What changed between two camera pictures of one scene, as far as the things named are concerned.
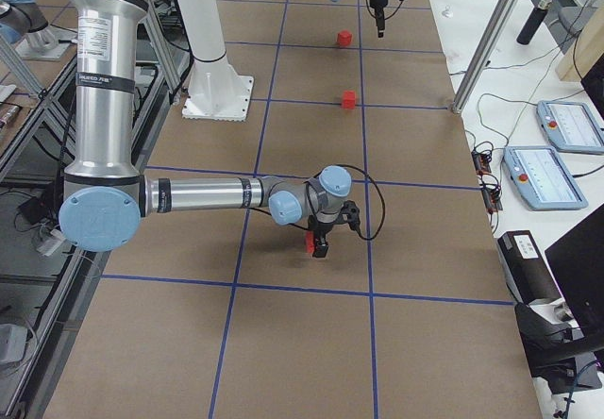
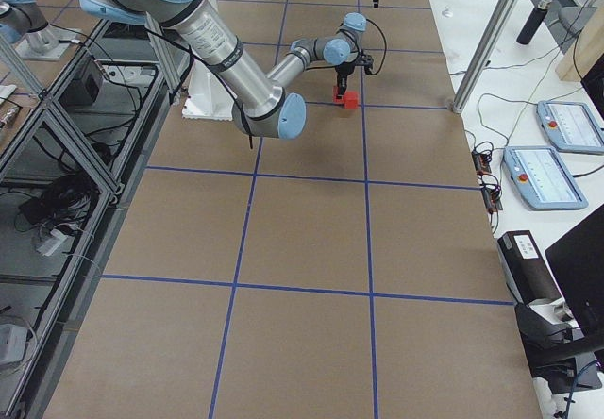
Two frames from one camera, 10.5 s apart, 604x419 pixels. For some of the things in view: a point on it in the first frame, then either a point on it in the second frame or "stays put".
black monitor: [578, 261] stays put
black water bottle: [533, 23] stays put
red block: [310, 242] -> [337, 99]
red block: [348, 99] stays put
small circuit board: [481, 162] stays put
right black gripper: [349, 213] -> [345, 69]
